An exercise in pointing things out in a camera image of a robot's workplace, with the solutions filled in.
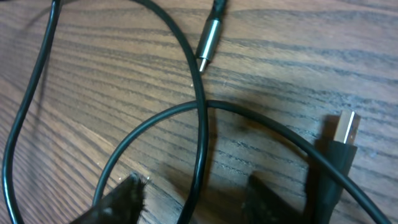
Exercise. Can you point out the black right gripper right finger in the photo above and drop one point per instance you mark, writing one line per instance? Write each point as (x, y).
(263, 206)

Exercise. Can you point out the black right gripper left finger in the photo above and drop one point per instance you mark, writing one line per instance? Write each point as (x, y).
(123, 204)

